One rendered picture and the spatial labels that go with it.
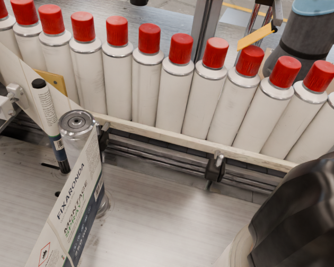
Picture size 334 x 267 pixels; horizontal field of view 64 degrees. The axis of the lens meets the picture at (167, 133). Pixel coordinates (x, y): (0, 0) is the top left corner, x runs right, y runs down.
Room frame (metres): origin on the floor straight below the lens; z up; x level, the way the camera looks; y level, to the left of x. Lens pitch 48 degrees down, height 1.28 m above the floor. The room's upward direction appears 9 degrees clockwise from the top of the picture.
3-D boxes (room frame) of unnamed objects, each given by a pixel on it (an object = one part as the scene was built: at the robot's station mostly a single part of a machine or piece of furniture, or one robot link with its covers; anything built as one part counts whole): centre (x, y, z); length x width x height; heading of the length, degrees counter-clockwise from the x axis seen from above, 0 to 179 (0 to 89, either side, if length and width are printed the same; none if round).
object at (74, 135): (0.19, 0.10, 0.97); 0.05 x 0.05 x 0.19
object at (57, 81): (0.36, 0.24, 0.94); 0.10 x 0.01 x 0.09; 83
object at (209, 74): (0.37, -0.05, 0.98); 0.05 x 0.05 x 0.20
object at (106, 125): (0.31, 0.11, 0.89); 0.06 x 0.03 x 0.12; 173
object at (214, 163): (0.27, -0.09, 0.89); 0.03 x 0.03 x 0.12; 83
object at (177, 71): (0.36, 0.00, 0.98); 0.05 x 0.05 x 0.20
